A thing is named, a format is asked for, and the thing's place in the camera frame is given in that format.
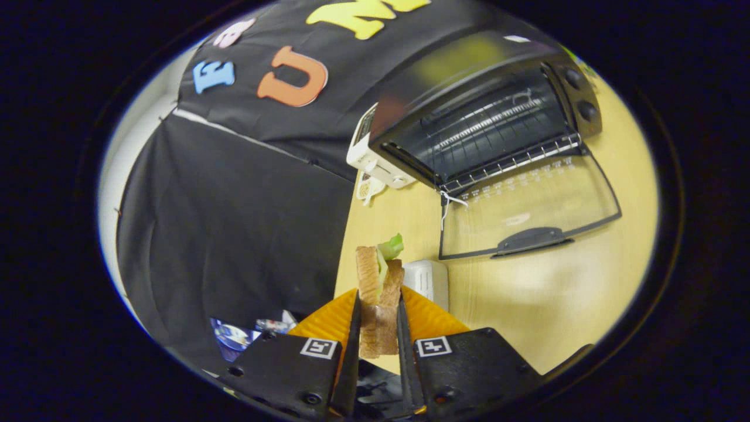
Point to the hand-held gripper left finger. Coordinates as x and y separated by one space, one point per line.
350 363

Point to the toast sandwich with lettuce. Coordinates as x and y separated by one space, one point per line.
370 275

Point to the black backdrop cloth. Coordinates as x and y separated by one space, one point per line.
234 223

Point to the black toaster oven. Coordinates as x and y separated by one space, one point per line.
498 117

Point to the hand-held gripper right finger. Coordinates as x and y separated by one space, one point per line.
406 357

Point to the white rectangular plate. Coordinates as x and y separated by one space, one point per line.
428 281

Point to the white pop-up toaster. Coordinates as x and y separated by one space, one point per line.
375 158

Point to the small white patterned dish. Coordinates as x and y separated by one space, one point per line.
368 190

